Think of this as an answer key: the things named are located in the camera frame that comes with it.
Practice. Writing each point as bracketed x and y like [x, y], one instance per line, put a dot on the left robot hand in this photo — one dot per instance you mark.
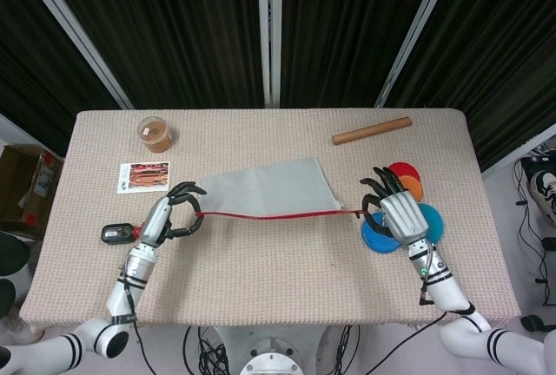
[154, 221]

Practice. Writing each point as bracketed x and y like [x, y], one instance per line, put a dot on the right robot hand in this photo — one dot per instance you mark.
[401, 214]

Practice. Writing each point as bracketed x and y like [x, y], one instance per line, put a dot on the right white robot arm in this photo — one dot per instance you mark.
[447, 292]

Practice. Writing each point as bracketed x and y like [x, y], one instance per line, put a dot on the grey round robot base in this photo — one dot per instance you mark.
[271, 359]

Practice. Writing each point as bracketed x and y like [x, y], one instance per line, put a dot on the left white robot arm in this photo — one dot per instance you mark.
[130, 275]

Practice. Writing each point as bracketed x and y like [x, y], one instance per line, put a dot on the black and red key fob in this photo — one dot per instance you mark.
[115, 233]

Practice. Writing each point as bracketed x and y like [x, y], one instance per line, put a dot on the orange wooden disc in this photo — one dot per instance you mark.
[415, 188]

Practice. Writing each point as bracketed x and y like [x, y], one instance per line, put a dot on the teal wooden disc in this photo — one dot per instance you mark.
[432, 221]

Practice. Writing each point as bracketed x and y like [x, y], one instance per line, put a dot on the blue wooden disc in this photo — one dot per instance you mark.
[378, 242]

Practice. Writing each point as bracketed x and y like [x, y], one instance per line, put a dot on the printed postcard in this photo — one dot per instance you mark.
[145, 176]

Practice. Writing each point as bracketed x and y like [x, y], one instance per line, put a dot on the red wooden disc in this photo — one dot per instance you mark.
[408, 169]

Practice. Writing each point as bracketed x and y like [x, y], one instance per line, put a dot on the clear jar of rubber bands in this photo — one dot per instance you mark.
[154, 134]

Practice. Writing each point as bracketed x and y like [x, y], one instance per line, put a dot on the wooden rolling pin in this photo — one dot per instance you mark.
[371, 130]

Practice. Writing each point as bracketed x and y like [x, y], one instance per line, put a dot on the beige waffle tablecloth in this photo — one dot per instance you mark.
[260, 271]

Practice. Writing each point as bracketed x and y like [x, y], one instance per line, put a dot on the cardboard box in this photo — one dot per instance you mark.
[21, 184]

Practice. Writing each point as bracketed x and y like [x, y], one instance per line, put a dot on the black and white sneaker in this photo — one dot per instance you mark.
[543, 188]

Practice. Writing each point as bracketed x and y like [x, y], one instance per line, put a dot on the black curtain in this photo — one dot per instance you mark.
[174, 23]

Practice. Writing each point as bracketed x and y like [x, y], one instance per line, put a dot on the slanted white frame post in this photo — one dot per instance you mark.
[412, 32]
[74, 32]

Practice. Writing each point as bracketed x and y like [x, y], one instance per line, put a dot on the upright white frame post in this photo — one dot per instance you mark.
[269, 32]

